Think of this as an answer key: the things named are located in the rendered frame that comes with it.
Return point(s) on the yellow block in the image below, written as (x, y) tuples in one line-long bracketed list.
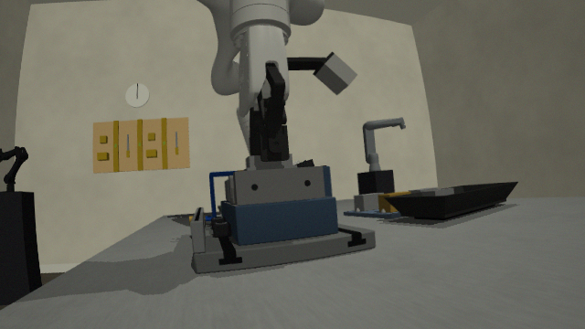
[(384, 204)]

